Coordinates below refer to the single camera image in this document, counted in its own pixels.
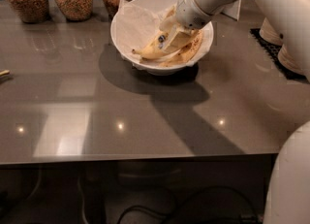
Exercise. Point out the bottom spotted yellow banana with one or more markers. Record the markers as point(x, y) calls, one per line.
point(185, 54)

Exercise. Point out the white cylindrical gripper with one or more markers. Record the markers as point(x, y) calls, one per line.
point(188, 12)

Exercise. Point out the white standing sign card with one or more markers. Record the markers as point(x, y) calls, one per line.
point(233, 10)

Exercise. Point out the yellow object at left edge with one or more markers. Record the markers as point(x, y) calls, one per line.
point(4, 73)

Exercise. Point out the white ceramic bowl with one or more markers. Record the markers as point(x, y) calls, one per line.
point(161, 69)

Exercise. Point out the black mesh mat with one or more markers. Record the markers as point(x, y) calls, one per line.
point(272, 51)

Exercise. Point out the black power strip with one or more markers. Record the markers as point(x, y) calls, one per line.
point(251, 219)

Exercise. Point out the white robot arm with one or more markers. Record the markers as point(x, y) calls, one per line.
point(288, 197)

